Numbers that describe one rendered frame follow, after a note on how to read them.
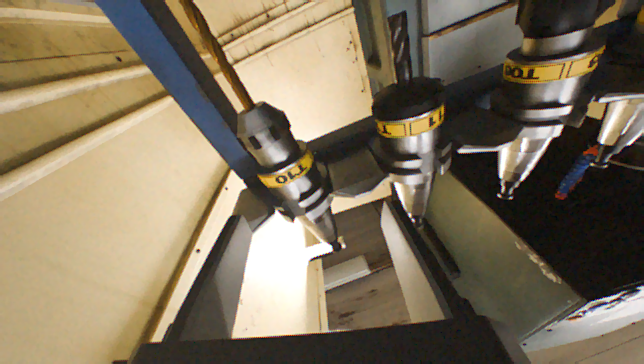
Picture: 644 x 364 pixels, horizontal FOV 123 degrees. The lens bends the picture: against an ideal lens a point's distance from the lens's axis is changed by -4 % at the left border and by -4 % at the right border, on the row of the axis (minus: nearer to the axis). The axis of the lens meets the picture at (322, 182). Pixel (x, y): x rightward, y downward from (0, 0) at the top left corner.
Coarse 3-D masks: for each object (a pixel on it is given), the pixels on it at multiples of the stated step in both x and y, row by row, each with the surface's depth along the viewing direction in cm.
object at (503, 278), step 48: (576, 144) 48; (432, 192) 76; (480, 192) 49; (528, 192) 44; (624, 192) 37; (432, 240) 89; (480, 240) 54; (528, 240) 37; (576, 240) 34; (624, 240) 32; (480, 288) 63; (528, 288) 40; (576, 288) 30; (624, 288) 28; (528, 336) 46; (576, 336) 59
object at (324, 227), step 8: (328, 208) 20; (304, 216) 18; (320, 216) 19; (328, 216) 20; (304, 224) 20; (312, 224) 19; (320, 224) 20; (328, 224) 20; (312, 232) 21; (320, 232) 21; (328, 232) 21; (336, 232) 23; (320, 240) 23; (328, 240) 22
